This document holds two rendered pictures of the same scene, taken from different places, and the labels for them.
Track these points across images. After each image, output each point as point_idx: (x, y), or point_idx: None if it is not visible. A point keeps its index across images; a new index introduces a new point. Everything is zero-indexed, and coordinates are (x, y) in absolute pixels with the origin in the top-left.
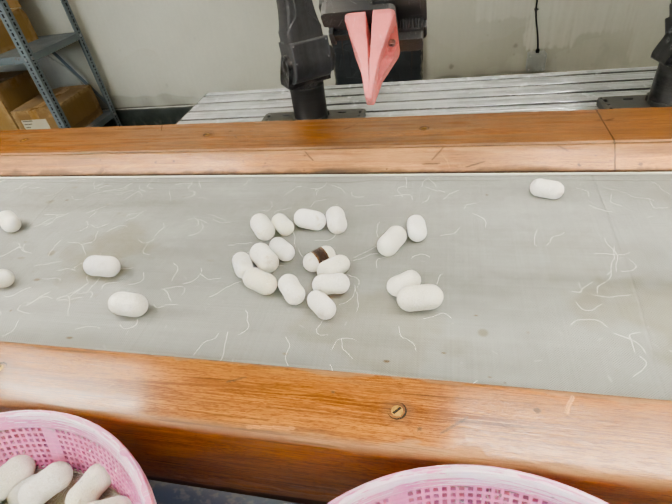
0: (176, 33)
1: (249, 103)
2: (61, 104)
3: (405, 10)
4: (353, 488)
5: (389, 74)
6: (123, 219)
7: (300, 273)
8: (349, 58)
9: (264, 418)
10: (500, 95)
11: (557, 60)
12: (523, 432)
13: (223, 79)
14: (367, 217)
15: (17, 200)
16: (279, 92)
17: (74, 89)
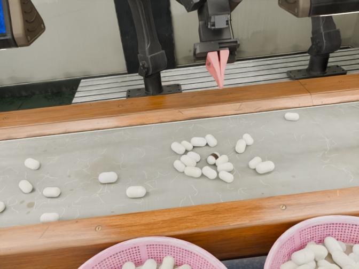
0: None
1: (111, 84)
2: None
3: (228, 48)
4: (267, 243)
5: None
6: (98, 154)
7: (206, 165)
8: (132, 49)
9: (235, 220)
10: (242, 72)
11: (243, 45)
12: (327, 204)
13: (53, 65)
14: (221, 137)
15: (22, 152)
16: (125, 77)
17: None
